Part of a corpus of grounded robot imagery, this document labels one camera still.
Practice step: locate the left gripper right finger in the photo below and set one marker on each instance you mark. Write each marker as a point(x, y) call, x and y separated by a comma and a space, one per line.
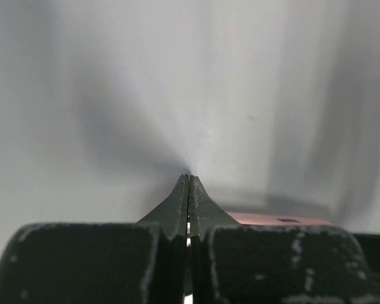
point(236, 263)

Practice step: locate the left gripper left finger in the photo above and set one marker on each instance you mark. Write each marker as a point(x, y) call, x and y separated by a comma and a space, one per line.
point(143, 262)

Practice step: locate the pink phone case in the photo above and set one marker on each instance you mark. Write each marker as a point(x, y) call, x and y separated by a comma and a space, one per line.
point(262, 219)

